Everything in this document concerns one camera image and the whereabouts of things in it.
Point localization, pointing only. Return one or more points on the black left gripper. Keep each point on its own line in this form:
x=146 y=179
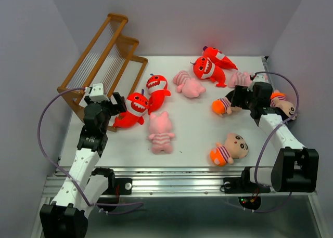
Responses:
x=119 y=107

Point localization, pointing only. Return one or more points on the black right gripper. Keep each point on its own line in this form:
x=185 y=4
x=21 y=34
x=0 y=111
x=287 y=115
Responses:
x=240 y=91

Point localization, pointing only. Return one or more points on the red shark plush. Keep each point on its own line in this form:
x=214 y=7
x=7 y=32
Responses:
x=218 y=58
x=136 y=106
x=204 y=69
x=157 y=87

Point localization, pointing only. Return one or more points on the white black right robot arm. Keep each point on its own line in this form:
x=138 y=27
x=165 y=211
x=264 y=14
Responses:
x=295 y=168

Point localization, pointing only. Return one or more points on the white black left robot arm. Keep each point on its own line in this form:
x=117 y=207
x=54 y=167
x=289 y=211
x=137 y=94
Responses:
x=67 y=215

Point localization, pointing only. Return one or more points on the wooden tiered shelf rack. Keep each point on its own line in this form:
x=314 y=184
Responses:
x=109 y=59

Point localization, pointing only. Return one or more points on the pink striped pig plush right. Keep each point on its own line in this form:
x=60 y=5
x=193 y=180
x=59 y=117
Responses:
x=238 y=78

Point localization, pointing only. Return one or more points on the pink striped pig plush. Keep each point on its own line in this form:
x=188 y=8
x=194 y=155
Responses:
x=160 y=133
x=188 y=86
x=238 y=78

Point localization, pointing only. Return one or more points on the boy doll orange pants middle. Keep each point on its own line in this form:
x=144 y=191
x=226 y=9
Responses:
x=223 y=106

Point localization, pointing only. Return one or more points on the boy doll orange pants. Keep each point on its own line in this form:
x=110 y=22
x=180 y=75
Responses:
x=223 y=106
x=283 y=107
x=233 y=148

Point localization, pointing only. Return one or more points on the boy doll orange pants right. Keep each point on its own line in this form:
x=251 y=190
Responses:
x=283 y=107

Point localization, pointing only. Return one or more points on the pink striped pig plush front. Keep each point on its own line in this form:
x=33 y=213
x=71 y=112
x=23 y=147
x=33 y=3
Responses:
x=160 y=133

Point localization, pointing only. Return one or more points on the boy doll orange pants front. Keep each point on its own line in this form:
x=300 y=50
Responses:
x=233 y=148

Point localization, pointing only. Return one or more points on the pink striped pig plush back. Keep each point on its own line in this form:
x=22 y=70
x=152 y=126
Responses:
x=188 y=86

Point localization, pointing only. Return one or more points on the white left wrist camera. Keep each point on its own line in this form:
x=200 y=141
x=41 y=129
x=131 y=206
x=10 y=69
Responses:
x=96 y=92

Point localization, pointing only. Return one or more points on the aluminium front mounting rail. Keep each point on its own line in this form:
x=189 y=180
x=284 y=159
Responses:
x=177 y=181

